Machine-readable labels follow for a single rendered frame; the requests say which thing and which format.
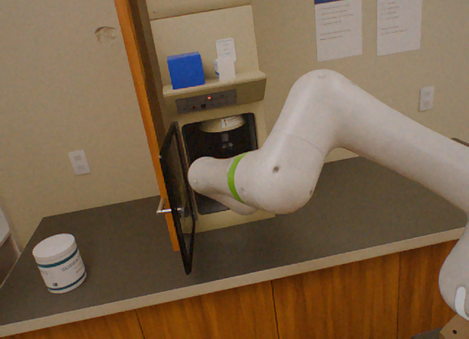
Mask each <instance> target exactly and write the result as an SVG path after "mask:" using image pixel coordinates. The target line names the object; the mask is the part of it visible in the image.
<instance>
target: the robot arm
mask: <svg viewBox="0 0 469 339"><path fill-rule="evenodd" d="M335 148H343V149H346V150H348V151H351V152H353V153H356V154H358V155H360V156H362V157H365V158H367V159H369V160H371V161H373V162H376V163H378V164H380V165H382V166H383V167H385V168H387V169H389V170H391V171H393V172H395V173H397V174H399V175H401V176H405V177H407V178H408V179H411V180H412V181H414V182H416V183H418V184H419V185H421V186H422V187H424V188H426V189H428V190H429V191H431V192H433V193H434V194H436V195H438V196H440V197H441V198H443V199H445V200H446V201H447V202H449V203H451V204H453V205H454V206H455V207H456V208H458V209H460V210H461V211H463V212H464V213H465V214H466V215H467V217H468V221H467V224H466V226H465V229H464V231H463V232H462V235H461V237H460V238H459V240H458V242H457V243H456V244H455V246H454V247H453V249H452V250H451V252H450V255H449V256H448V258H447V259H446V260H445V262H444V264H443V266H442V269H441V271H440V276H439V287H440V292H441V294H442V296H443V299H444V300H445V302H446V304H447V305H448V306H449V307H450V308H451V309H452V310H454V311H455V312H456V313H458V314H460V315H461V316H462V317H464V318H466V319H467V320H468V321H469V147H466V146H464V145H462V144H460V143H458V142H456V141H454V140H451V139H450V138H447V137H445V136H444V135H441V134H440V133H437V132H435V131H434V130H431V129H429V128H428V127H425V126H424V125H421V124H419V123H418V122H415V121H413V120H412V119H410V118H408V117H406V116H405V115H403V114H401V113H400V112H398V111H395V110H394V109H393V108H391V107H389V106H387V105H386V104H384V103H383V102H382V101H380V100H378V99H377V98H376V97H373V96H372V95H370V94H369V93H368V92H366V91H364V90H363V89H362V88H361V87H359V86H357V85H356V84H355V83H353V82H352V81H350V80H349V79H347V78H346V77H344V76H343V75H342V74H340V73H338V72H335V71H332V70H314V71H311V72H307V73H305V74H304V75H302V76H300V77H299V79H297V80H296V82H295V83H294V84H293V85H292V88H291V89H290V93H289V96H288V98H287V101H286V103H285V105H284V108H283V110H282V112H281V114H280V116H279V118H278V120H277V122H276V124H275V126H274V128H273V129H272V131H271V133H270V134H269V136H268V137H267V139H266V141H265V142H264V143H263V145H262V147H261V148H260V149H257V150H254V151H250V152H246V153H245V152H242V151H241V149H240V148H239V151H240V154H239V155H238V156H236V157H232V158H229V159H217V157H216V155H215V152H213V157H214V158H213V157H201V158H199V159H197V160H195V161H194V162H193V163H192V164H191V166H190V168H189V170H188V183H189V184H190V186H191V187H192V188H193V189H194V190H195V191H196V192H198V193H200V194H202V195H205V196H207V197H210V198H212V199H214V200H216V201H218V202H220V203H222V204H223V205H225V206H227V207H228V208H230V209H231V210H232V211H234V212H236V213H238V214H239V215H251V214H253V213H255V212H256V211H257V210H258V209H259V210H262V211H265V212H269V213H273V214H277V215H286V214H289V213H292V212H295V211H297V210H299V209H300V208H302V207H303V206H304V205H305V204H306V203H307V202H308V201H309V199H310V197H311V196H312V194H313V192H314V188H315V186H316V183H317V181H318V179H319V177H320V173H321V170H322V167H323V165H324V162H325V160H326V158H327V156H328V154H329V152H330V151H331V150H332V149H335Z"/></svg>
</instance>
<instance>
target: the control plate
mask: <svg viewBox="0 0 469 339"><path fill-rule="evenodd" d="M222 94H224V96H223V97H222V96H221V95H222ZM208 97H211V98H210V99H207V98H208ZM227 100H228V102H227V103H226V101H227ZM236 100H237V90H236V89H233V90H229V91H224V92H216V93H212V94H204V95H199V96H195V97H188V98H183V99H178V100H176V104H177V110H178V113H179V114H182V113H189V112H194V111H201V110H205V109H210V108H217V107H222V106H226V105H234V104H236ZM219 102H221V104H219ZM205 103H206V108H202V107H201V104H205ZM211 103H213V105H211ZM193 106H195V107H196V109H192V107H193ZM184 108H187V110H185V111H184V110H183V109H184Z"/></svg>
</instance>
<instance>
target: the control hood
mask: <svg viewBox="0 0 469 339"><path fill-rule="evenodd" d="M235 75H236V78H230V79H226V80H222V81H220V80H218V79H217V78H216V76H215V77H211V78H205V79H204V80H205V84H204V85H200V86H192V87H188V88H184V89H175V90H173V88H172V84H169V85H165V86H164V87H163V97H164V100H165V103H166V107H167V111H168V114H169V116H170V117H173V116H180V115H184V114H188V113H182V114H179V113H178V110H177V104H176V100H178V99H183V98H188V97H195V96H199V95H204V94H212V93H216V92H224V91H229V90H233V89H236V90H237V100H236V104H234V105H239V104H244V103H252V102H256V101H260V100H264V95H265V87H266V82H267V75H266V74H264V73H263V72H261V71H259V70H253V71H249V72H237V73H235ZM229 106H233V105H226V106H222V107H217V108H224V107H229ZM212 109H216V108H210V109H205V110H201V111H208V110H212ZM196 112H200V111H194V112H189V113H196Z"/></svg>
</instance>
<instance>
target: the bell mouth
mask: <svg viewBox="0 0 469 339"><path fill-rule="evenodd" d="M244 124H245V119H244V117H243V115H242V114H238V115H235V116H228V117H223V118H219V119H211V120H207V121H203V122H200V123H199V129H200V130H202V131H205V132H221V131H226V130H232V129H237V128H238V127H241V126H242V125H244Z"/></svg>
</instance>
